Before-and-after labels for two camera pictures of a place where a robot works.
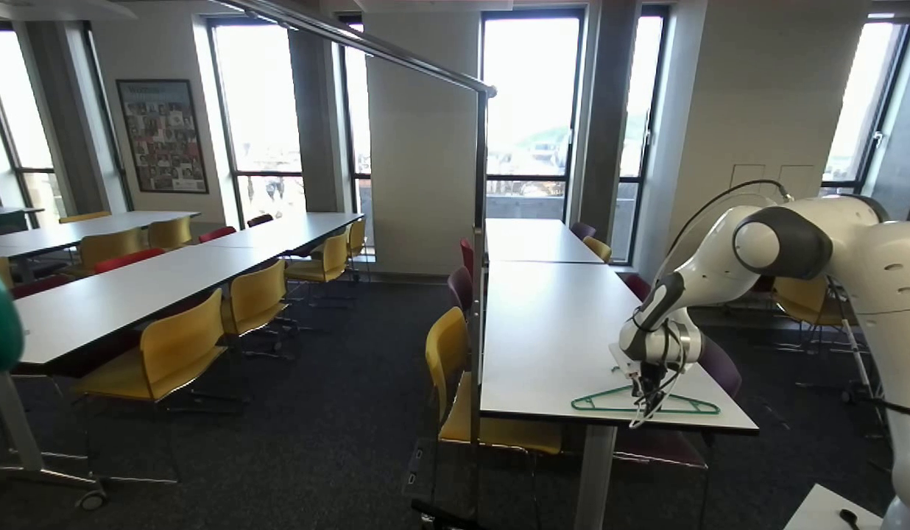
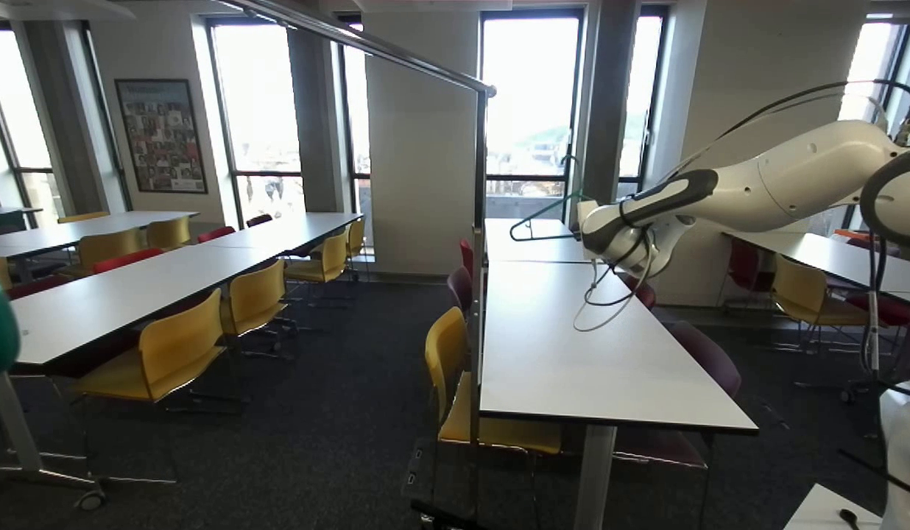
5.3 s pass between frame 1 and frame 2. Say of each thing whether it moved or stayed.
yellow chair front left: stayed
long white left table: stayed
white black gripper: moved
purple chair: stayed
